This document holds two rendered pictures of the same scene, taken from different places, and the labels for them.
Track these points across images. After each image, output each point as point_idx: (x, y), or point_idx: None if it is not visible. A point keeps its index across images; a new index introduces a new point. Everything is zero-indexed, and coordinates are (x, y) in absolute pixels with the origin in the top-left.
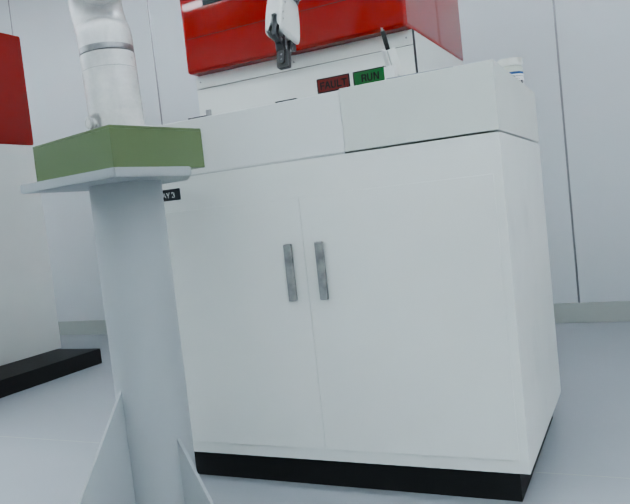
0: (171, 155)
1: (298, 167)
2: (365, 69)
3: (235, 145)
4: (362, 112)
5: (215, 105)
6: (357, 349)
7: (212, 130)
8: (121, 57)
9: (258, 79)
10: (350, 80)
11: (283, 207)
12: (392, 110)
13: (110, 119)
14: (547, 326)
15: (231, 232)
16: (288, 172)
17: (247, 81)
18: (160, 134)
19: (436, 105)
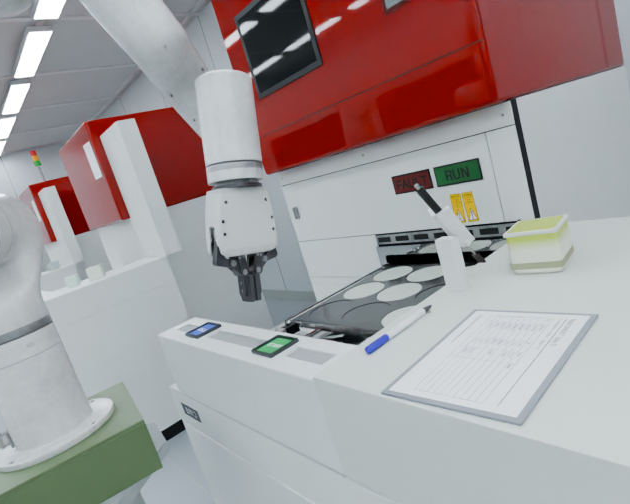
0: (91, 490)
1: (292, 459)
2: (449, 163)
3: (225, 392)
4: (354, 431)
5: (299, 202)
6: None
7: (201, 364)
8: (6, 356)
9: (331, 175)
10: (432, 178)
11: (289, 497)
12: (402, 455)
13: (17, 439)
14: None
15: (250, 487)
16: (283, 458)
17: (321, 178)
18: (62, 474)
19: (489, 494)
